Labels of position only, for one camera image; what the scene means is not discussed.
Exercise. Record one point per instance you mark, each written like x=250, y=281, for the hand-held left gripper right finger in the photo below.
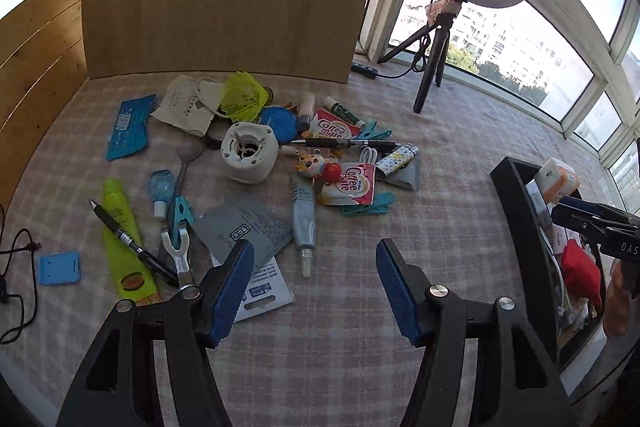
x=397, y=294

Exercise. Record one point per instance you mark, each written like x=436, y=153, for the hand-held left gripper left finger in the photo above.
x=232, y=294

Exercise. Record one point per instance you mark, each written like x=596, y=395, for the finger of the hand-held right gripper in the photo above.
x=582, y=204
x=575, y=221

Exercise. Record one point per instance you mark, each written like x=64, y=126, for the black container tray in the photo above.
x=525, y=227

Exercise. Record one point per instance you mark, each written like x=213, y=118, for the white forked tool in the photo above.
x=179, y=259

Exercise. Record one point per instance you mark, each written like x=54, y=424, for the teal clothespin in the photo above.
x=370, y=204
x=372, y=132
x=179, y=217

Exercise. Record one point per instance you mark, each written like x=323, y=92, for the grey cream tube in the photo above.
x=304, y=217

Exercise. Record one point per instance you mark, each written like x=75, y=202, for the plain grey sachet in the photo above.
x=405, y=179

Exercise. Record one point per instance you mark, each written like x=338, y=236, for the black pen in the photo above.
x=345, y=143
x=127, y=239

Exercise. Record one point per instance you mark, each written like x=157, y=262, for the red white creamer packet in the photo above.
x=332, y=127
x=350, y=184

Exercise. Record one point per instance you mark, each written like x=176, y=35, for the printed lighter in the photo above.
x=397, y=157

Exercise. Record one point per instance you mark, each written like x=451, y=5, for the yellow-green tube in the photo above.
x=117, y=217

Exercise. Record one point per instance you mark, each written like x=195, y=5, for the white round device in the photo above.
x=248, y=152

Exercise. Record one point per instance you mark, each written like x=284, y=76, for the person's right hand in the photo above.
x=616, y=302

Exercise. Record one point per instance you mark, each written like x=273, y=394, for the orange white tissue pack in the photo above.
x=557, y=179

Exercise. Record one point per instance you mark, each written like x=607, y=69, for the white card with blue label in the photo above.
x=270, y=299

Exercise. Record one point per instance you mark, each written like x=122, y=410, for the small white box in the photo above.
x=539, y=202

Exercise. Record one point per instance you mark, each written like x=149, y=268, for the red cloth pouch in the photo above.
x=580, y=274

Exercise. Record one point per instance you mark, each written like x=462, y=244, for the grey sachet with small label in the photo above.
x=240, y=227

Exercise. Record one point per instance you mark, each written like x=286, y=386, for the small blue clear bottle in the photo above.
x=161, y=187

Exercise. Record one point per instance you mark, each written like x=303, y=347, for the metal spoon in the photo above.
x=192, y=152

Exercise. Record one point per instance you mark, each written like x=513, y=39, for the blue plastic card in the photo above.
x=60, y=269

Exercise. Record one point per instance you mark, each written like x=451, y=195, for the blue round tape measure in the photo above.
x=280, y=123

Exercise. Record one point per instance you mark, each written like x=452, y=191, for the green white lip balm stick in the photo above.
x=344, y=111

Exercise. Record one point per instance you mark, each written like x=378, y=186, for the cream paper pouch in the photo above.
x=182, y=107

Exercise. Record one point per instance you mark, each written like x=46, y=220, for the yellow plastic shuttlecock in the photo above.
x=242, y=99

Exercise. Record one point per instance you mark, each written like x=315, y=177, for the blue wet wipe packet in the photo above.
x=129, y=127

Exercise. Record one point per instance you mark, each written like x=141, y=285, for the beige bottle with grey cap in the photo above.
x=306, y=109

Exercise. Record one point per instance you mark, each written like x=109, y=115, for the black tripod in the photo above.
x=430, y=57

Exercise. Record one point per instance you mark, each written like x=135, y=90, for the black power strip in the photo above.
x=364, y=70

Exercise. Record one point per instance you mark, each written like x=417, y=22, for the white window frame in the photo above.
x=575, y=7

